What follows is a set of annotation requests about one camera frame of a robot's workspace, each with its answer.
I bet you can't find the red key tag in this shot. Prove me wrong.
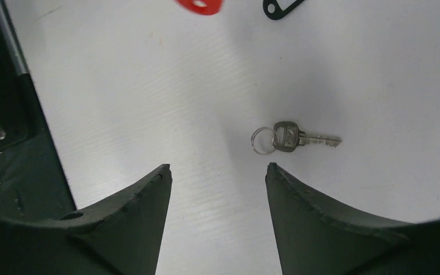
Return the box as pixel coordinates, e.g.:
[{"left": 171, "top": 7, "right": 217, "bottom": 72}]
[{"left": 175, "top": 0, "right": 223, "bottom": 15}]

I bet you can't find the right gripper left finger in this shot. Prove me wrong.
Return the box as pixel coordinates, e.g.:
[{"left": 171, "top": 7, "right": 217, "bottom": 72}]
[{"left": 0, "top": 164, "right": 172, "bottom": 274}]

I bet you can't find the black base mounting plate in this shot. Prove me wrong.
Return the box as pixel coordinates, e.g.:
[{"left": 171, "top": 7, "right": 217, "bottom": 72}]
[{"left": 0, "top": 1, "right": 76, "bottom": 221}]

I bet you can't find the black key tag on ring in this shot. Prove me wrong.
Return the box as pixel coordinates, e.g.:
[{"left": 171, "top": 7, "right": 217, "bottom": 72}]
[{"left": 262, "top": 0, "right": 304, "bottom": 21}]

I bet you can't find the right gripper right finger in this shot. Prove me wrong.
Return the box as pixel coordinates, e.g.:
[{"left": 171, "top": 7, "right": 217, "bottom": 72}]
[{"left": 265, "top": 163, "right": 440, "bottom": 274}]

